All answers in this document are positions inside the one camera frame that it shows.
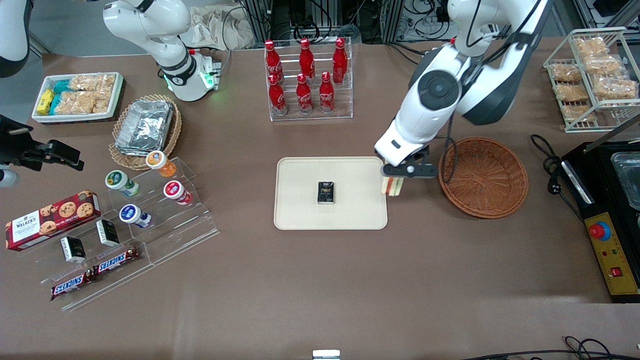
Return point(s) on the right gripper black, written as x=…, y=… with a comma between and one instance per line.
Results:
x=15, y=146

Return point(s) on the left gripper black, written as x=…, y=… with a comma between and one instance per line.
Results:
x=421, y=155

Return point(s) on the triangle sandwich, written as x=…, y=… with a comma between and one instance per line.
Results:
x=393, y=187

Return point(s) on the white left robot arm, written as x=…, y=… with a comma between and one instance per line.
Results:
x=430, y=115

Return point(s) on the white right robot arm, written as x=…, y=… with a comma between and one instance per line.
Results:
x=165, y=45

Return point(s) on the round brown wicker basket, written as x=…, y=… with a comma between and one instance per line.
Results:
x=492, y=175

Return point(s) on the oval light wicker basket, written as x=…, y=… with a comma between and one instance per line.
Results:
x=172, y=135

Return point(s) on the cream plastic tray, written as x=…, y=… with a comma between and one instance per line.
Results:
x=300, y=210

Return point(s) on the wrapped sandwich at edge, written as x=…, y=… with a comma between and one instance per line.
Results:
x=577, y=112

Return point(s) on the green lid yogurt cup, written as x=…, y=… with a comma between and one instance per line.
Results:
x=117, y=179

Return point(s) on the teal snack packet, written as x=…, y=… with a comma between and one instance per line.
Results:
x=62, y=86
x=55, y=104

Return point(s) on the clear bag of crackers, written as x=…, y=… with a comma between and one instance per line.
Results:
x=92, y=82
x=80, y=102

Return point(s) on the yellow snack packet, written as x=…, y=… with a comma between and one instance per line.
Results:
x=45, y=101

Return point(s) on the red Walkers cookie box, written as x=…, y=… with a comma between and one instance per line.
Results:
x=50, y=220

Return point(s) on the white rectangular snack bin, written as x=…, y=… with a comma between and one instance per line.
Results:
x=117, y=95

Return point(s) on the blue lid yogurt cup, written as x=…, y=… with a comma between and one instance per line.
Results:
x=130, y=213

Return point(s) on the aluminium foil container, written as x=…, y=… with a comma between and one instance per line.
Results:
x=145, y=125

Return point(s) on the small black white box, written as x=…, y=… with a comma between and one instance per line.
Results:
x=73, y=249
x=108, y=233

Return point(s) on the orange lid yogurt cup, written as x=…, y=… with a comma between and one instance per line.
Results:
x=157, y=160

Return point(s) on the small black snack packet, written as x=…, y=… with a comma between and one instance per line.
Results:
x=326, y=193

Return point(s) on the red lid yogurt cup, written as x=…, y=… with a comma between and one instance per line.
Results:
x=174, y=190

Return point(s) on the Snickers chocolate bar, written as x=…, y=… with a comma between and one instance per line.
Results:
x=70, y=285
x=116, y=261

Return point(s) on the red cola bottle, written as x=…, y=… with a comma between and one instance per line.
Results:
x=306, y=59
x=277, y=97
x=326, y=95
x=273, y=60
x=340, y=59
x=304, y=96

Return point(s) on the clear acrylic bottle rack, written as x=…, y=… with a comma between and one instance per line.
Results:
x=310, y=116

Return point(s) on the clear acrylic stepped stand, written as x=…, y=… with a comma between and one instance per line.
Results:
x=175, y=235

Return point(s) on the rice cracker snack bag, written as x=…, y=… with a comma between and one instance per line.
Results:
x=602, y=65
x=566, y=73
x=615, y=88
x=591, y=46
x=572, y=92

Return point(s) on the black grill appliance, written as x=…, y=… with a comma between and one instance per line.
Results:
x=600, y=172

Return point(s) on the red emergency stop button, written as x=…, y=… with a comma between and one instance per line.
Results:
x=599, y=230

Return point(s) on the grey metal lever bar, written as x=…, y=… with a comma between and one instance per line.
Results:
x=612, y=132

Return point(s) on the clear plastic container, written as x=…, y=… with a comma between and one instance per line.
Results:
x=627, y=177

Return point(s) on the small white edge object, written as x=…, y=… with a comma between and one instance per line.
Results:
x=326, y=354

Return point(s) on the yellow control box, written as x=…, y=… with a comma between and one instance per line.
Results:
x=617, y=257

